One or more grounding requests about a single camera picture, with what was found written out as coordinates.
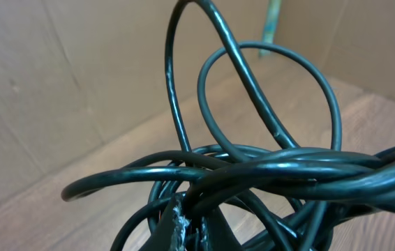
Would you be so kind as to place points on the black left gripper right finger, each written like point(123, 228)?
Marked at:
point(216, 234)

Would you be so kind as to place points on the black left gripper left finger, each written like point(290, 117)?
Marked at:
point(170, 233)

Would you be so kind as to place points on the cardboard back wall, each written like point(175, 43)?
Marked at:
point(82, 90)

